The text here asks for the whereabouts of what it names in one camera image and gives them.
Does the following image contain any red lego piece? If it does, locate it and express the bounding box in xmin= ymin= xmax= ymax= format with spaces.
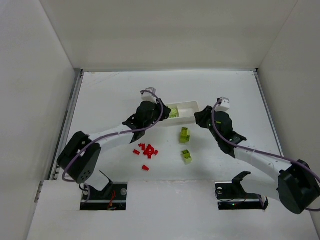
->
xmin=133 ymin=149 xmax=140 ymax=155
xmin=141 ymin=165 xmax=150 ymax=172

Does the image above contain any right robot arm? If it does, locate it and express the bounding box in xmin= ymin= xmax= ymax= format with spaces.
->
xmin=194 ymin=106 xmax=320 ymax=215

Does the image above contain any lime green lego brick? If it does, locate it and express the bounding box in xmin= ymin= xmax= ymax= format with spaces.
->
xmin=181 ymin=149 xmax=193 ymax=164

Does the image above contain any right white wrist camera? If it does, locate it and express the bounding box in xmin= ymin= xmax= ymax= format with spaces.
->
xmin=215 ymin=97 xmax=230 ymax=112

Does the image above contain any lime green lego stack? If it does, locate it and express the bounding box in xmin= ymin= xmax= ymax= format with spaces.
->
xmin=179 ymin=127 xmax=191 ymax=144

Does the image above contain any red lego cluster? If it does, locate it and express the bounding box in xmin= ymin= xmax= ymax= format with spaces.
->
xmin=138 ymin=143 xmax=159 ymax=159

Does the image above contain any white three-compartment tray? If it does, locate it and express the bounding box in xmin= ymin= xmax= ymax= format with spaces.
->
xmin=157 ymin=101 xmax=200 ymax=127

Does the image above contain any pale green lego brick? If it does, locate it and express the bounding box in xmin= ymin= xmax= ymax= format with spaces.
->
xmin=169 ymin=107 xmax=180 ymax=118

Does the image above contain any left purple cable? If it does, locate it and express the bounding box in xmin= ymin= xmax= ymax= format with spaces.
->
xmin=61 ymin=89 xmax=165 ymax=183

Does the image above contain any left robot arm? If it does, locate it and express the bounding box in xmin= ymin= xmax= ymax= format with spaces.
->
xmin=57 ymin=99 xmax=171 ymax=192

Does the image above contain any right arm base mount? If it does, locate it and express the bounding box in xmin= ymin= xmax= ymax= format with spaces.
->
xmin=214 ymin=171 xmax=269 ymax=211

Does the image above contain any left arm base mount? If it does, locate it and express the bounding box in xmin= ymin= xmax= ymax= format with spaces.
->
xmin=79 ymin=170 xmax=128 ymax=211

